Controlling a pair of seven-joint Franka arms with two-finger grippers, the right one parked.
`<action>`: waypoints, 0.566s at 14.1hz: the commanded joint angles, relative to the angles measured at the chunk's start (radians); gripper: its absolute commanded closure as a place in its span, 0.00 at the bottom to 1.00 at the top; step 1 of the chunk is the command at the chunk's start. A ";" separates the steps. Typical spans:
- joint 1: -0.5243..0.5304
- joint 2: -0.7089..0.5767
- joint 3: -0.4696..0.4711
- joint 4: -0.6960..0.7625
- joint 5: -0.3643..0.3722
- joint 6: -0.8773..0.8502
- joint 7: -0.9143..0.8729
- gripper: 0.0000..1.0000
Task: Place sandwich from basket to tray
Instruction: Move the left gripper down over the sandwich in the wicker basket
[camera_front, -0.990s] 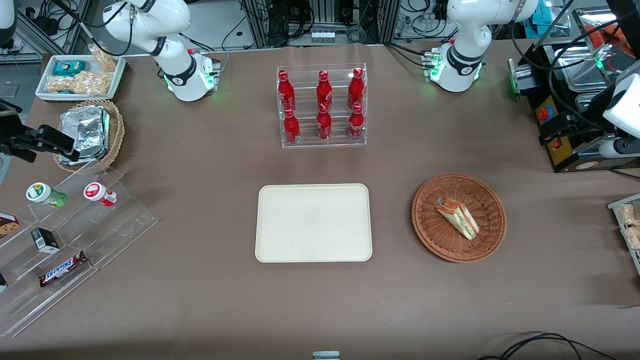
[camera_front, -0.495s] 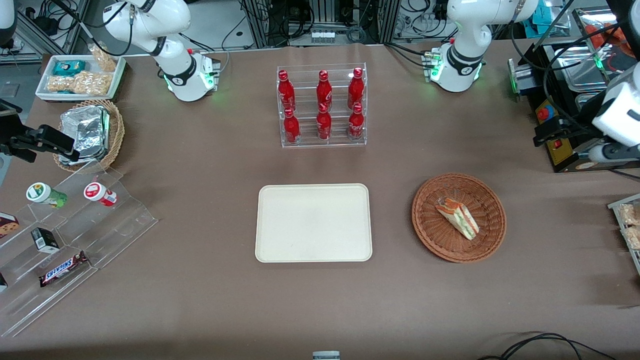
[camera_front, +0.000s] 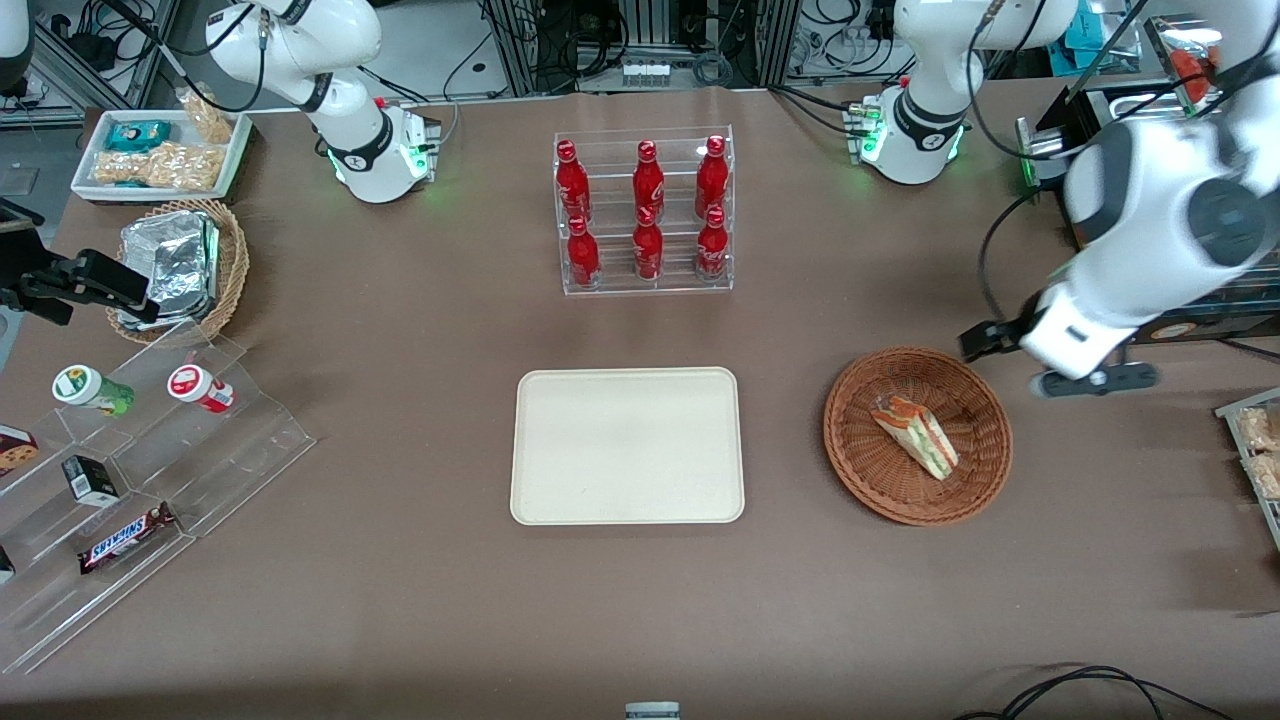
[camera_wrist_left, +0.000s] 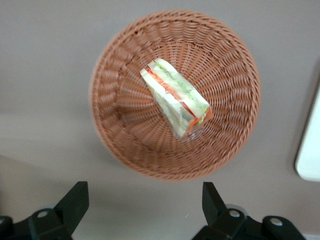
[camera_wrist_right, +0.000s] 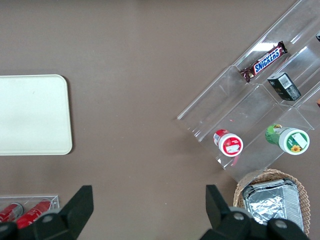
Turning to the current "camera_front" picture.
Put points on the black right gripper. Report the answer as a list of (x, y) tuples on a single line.
[(62, 278)]

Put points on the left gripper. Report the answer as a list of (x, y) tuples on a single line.
[(1003, 336)]

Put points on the triangle sandwich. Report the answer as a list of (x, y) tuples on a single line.
[(915, 432)]

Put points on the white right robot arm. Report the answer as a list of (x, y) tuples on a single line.
[(310, 60)]

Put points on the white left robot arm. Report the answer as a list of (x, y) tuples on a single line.
[(1140, 200)]

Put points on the white snack tray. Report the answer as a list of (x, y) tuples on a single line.
[(85, 185)]

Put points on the light wicker basket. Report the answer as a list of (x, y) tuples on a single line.
[(232, 270)]

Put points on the brown wicker basket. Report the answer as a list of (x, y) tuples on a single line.
[(900, 500)]

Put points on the white tray with snacks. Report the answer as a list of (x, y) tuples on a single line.
[(1232, 412)]

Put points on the cream plastic tray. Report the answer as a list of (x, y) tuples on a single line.
[(627, 446)]

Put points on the silver foil pack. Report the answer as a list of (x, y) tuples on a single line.
[(170, 255), (165, 312)]

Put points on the green lidded cup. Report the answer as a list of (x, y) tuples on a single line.
[(90, 388)]

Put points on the large clear nut bag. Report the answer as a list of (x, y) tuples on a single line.
[(160, 166)]

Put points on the red lidded cup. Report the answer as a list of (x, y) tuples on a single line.
[(198, 386)]

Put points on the teal snack packet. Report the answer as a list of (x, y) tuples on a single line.
[(138, 135)]

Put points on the small clear nut bag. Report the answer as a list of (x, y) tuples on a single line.
[(208, 118)]

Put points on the brown cookie box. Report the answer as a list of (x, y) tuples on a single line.
[(14, 450)]

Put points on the small black box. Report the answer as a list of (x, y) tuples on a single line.
[(90, 480)]

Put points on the clear acrylic step display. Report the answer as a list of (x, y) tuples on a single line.
[(230, 460)]

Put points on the Snickers chocolate bar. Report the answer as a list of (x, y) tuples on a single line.
[(128, 537)]

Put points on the clear snack pack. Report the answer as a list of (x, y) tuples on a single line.
[(1260, 428), (1265, 476)]

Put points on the red cola bottle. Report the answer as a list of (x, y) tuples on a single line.
[(711, 178), (648, 180), (648, 250), (712, 250), (583, 258), (572, 185)]

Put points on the teal box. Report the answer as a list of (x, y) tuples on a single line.
[(1095, 25)]

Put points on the red snack bag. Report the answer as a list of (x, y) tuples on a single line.
[(1185, 60)]

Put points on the clear acrylic bottle rack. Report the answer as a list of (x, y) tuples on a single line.
[(645, 285)]

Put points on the white power strip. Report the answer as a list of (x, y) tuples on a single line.
[(645, 72)]

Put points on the small grey object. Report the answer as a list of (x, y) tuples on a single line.
[(652, 711)]

